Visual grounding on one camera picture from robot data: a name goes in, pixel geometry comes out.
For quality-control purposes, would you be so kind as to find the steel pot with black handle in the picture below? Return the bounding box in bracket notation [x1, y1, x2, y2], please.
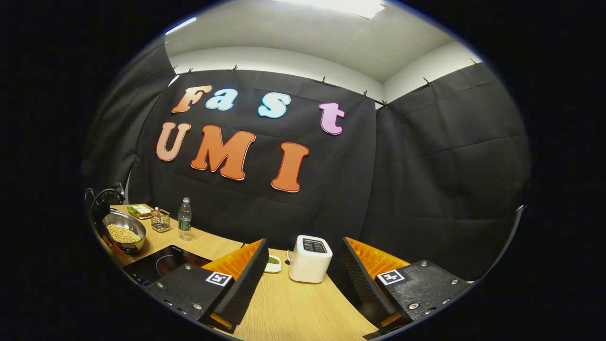
[97, 210, 148, 255]

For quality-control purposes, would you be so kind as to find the wire mesh holder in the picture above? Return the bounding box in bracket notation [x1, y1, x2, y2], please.
[151, 208, 171, 233]

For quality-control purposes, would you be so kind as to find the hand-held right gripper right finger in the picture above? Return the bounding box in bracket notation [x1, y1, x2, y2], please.
[343, 237, 474, 335]

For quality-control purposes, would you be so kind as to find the small ceiling light strip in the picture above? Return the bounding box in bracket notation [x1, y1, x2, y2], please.
[164, 17, 197, 36]

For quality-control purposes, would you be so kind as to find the clear plastic water bottle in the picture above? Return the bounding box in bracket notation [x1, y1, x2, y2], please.
[178, 197, 193, 242]

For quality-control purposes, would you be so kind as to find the white toaster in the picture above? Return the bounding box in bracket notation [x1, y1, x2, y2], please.
[289, 235, 333, 284]

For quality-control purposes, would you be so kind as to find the black induction cooktop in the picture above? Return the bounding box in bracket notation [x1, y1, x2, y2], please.
[123, 244, 213, 287]

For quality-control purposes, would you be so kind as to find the sandwich with lettuce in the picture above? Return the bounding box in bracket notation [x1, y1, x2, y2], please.
[127, 204, 153, 220]

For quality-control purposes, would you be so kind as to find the black backdrop cloth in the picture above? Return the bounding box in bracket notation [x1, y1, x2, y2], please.
[80, 40, 533, 285]

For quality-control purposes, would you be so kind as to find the large ceiling light panel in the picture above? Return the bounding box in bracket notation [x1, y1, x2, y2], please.
[272, 0, 387, 20]

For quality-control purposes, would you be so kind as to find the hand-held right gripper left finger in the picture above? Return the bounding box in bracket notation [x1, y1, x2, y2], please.
[147, 238, 269, 333]

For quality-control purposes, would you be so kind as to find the row of black cloth clips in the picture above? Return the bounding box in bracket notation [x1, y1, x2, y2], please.
[163, 40, 480, 108]

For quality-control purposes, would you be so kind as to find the pile of soybeans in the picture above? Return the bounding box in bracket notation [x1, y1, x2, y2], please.
[107, 224, 142, 244]

